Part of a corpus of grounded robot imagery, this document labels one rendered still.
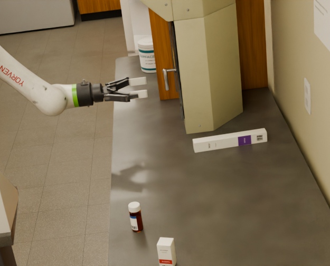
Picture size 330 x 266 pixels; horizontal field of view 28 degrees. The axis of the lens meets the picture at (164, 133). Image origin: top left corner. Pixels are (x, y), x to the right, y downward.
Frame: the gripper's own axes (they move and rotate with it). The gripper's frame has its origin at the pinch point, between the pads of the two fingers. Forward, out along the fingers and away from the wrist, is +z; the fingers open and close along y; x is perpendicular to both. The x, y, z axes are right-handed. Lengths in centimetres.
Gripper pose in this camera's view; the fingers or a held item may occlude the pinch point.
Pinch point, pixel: (143, 87)
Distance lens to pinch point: 261.5
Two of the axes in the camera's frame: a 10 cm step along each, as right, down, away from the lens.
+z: 9.9, -1.2, 0.0
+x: 1.1, 8.9, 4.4
